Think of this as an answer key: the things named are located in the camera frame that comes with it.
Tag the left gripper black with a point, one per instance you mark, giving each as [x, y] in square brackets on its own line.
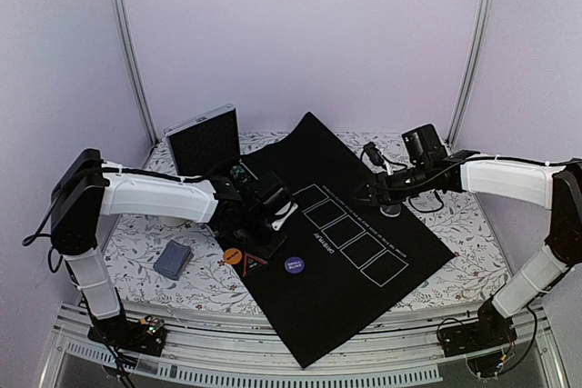
[273, 248]

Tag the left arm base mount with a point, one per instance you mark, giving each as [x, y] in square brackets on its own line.
[146, 336]

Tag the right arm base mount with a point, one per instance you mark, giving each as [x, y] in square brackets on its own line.
[486, 332]

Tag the black red triangle button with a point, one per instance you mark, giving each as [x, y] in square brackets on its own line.
[252, 263]

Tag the left aluminium frame post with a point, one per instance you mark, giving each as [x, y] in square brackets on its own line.
[135, 79]

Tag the black poker play mat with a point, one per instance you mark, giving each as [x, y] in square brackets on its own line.
[359, 263]

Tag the orange big blind button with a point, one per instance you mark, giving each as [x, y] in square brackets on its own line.
[232, 256]

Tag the right aluminium frame post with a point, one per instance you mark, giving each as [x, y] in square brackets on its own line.
[470, 72]

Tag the green poker chip stack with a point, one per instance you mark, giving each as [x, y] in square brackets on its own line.
[240, 174]

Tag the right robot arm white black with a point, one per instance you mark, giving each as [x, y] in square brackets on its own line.
[553, 186]

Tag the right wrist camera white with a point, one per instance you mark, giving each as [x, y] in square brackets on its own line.
[376, 157]

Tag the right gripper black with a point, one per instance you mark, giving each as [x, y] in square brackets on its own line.
[381, 181]

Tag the black round dealer button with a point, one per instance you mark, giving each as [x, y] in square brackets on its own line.
[391, 211]

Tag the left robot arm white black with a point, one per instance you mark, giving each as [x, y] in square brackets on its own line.
[237, 205]

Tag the aluminium frame post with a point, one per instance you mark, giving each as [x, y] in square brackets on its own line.
[135, 79]
[470, 72]

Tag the aluminium poker chip case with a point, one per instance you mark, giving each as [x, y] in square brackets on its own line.
[206, 144]

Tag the blue playing card deck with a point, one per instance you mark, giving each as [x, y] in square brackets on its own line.
[173, 260]

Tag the purple small blind button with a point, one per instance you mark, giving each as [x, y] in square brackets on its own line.
[294, 265]

